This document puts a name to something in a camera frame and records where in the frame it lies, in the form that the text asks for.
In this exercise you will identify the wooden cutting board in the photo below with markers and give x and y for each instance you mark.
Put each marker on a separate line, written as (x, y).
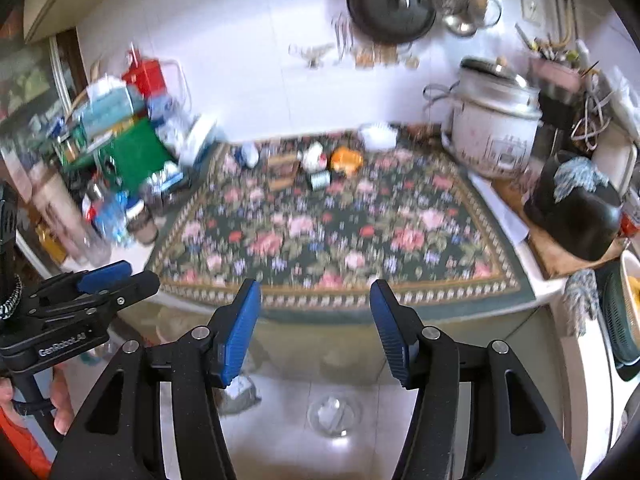
(547, 260)

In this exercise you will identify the person's left hand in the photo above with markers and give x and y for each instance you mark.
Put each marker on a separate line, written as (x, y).
(61, 400)

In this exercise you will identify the small metal can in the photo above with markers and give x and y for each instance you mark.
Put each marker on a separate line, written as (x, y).
(320, 180)

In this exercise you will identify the wall hook rack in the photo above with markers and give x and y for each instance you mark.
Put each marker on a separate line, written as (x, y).
(312, 52)

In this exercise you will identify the black wok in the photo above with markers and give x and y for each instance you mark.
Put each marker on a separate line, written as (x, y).
(387, 7)

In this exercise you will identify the green box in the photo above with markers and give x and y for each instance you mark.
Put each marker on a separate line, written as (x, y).
(137, 152)

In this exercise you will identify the wall socket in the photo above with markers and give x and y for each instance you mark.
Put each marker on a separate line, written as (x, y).
(530, 10)

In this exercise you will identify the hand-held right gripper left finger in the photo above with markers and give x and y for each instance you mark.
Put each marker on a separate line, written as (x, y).
(241, 330)

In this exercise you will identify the grey hanging cloth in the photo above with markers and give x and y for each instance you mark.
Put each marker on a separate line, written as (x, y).
(580, 305)

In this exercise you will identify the jar with brown contents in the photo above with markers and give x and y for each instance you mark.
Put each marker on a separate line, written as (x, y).
(142, 225)

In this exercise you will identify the small brown box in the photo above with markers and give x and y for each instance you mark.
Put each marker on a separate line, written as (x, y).
(283, 172)

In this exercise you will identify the floral tablecloth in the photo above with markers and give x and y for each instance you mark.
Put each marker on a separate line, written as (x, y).
(320, 235)

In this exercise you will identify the pink utensil holder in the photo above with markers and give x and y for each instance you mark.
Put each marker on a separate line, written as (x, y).
(555, 74)

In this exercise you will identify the blue water bottles pack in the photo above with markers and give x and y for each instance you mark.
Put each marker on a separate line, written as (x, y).
(112, 222)

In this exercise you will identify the green plastic basket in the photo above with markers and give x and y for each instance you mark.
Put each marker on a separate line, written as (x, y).
(617, 320)

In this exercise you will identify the light blue tissue pack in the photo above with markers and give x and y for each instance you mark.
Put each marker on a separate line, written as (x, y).
(110, 105)

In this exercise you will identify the person's left forearm orange sleeve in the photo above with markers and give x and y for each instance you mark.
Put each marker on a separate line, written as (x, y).
(20, 442)

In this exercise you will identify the yellow bowl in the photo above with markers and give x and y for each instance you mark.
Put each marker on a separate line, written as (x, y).
(631, 280)

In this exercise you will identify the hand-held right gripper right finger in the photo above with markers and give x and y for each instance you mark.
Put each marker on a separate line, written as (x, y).
(395, 332)

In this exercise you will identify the blue-grey cloth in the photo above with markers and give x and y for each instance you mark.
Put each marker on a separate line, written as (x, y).
(580, 177)

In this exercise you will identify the white rice cooker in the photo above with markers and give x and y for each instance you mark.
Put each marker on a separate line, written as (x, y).
(492, 120)

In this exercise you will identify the black bread maker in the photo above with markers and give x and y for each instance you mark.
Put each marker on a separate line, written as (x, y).
(575, 220)

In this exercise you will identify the orange packet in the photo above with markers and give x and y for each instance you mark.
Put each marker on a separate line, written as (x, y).
(346, 160)

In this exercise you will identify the red box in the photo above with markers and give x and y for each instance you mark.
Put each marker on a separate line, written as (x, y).
(145, 75)

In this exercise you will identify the black container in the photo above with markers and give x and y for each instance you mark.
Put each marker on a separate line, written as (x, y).
(557, 110)

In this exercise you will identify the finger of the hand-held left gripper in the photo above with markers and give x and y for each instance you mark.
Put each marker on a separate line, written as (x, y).
(105, 272)
(132, 290)

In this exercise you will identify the gas pipe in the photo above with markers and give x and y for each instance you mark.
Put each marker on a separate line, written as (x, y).
(567, 10)

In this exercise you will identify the white and red paper cup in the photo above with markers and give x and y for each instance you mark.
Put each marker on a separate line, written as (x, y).
(313, 156)

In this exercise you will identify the crumpled foil bag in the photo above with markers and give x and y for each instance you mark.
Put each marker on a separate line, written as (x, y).
(240, 394)

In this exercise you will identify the white paper tray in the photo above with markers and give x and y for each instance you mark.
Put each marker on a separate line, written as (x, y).
(378, 136)

